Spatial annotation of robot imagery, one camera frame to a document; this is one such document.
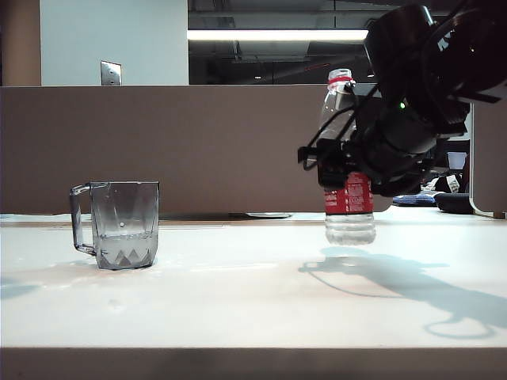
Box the brown partition with white edge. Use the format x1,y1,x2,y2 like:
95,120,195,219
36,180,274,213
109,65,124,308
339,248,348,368
470,98,507,220

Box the long white ceiling light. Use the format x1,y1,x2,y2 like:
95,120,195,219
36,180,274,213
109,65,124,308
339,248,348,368
187,29,370,42

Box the wide brown desk partition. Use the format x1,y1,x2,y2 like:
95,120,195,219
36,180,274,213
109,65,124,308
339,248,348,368
0,84,394,222

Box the grey transparent plastic mug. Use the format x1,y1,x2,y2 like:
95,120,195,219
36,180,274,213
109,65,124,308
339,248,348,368
70,181,160,272

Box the wide black monitor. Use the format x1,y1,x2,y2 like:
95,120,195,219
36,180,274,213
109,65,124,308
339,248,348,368
433,140,471,177

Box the clear water bottle red label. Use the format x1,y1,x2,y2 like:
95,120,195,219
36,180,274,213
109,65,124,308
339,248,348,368
322,68,376,245

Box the metal wall plate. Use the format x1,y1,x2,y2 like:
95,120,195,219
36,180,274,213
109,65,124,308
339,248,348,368
100,60,123,87

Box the black camera cable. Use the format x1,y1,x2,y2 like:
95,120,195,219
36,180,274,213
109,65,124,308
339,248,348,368
304,82,360,150

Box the black round cushion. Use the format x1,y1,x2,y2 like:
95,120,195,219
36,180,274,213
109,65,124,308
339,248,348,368
433,192,475,215

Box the silver monitor stand base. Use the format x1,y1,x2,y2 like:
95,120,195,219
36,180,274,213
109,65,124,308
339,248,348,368
244,212,295,220

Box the black and white bag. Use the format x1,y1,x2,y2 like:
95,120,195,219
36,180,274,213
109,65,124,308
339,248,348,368
429,175,464,195

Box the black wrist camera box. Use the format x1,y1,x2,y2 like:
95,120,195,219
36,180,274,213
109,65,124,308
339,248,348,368
348,82,383,101

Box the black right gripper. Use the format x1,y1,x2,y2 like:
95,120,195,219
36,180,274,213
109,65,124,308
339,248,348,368
297,105,437,198

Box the blue patterned cloth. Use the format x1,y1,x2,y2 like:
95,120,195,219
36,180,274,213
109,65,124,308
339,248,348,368
393,192,437,207

